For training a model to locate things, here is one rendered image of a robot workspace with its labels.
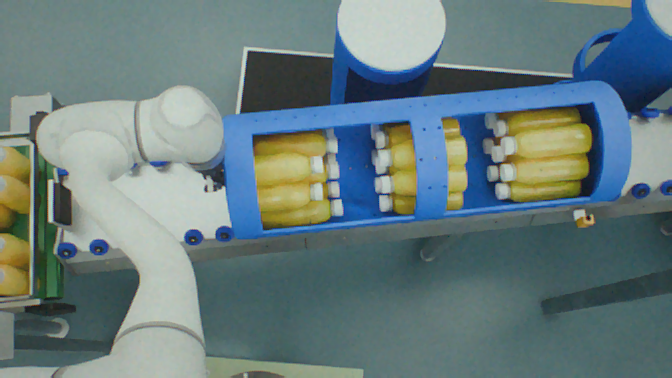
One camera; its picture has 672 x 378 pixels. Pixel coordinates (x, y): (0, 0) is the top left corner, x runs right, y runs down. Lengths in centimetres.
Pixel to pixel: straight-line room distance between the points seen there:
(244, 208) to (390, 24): 64
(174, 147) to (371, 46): 75
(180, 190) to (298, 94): 102
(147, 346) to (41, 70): 237
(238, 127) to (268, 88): 120
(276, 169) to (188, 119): 41
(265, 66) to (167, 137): 161
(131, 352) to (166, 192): 101
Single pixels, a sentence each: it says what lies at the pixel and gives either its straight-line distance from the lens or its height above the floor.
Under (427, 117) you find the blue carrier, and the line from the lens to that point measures 139.
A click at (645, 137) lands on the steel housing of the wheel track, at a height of 93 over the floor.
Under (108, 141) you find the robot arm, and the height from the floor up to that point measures 155.
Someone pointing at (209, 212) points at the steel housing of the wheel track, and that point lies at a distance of 163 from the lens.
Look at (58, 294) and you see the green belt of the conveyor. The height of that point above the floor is 88.
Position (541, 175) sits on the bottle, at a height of 112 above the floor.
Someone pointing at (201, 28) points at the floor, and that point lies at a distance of 289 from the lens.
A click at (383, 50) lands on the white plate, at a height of 104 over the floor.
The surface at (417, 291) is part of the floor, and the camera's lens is 255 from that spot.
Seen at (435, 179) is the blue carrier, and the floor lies 121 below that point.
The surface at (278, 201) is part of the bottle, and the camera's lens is 142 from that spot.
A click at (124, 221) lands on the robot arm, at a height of 167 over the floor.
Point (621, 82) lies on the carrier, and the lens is 213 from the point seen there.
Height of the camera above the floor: 250
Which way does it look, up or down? 75 degrees down
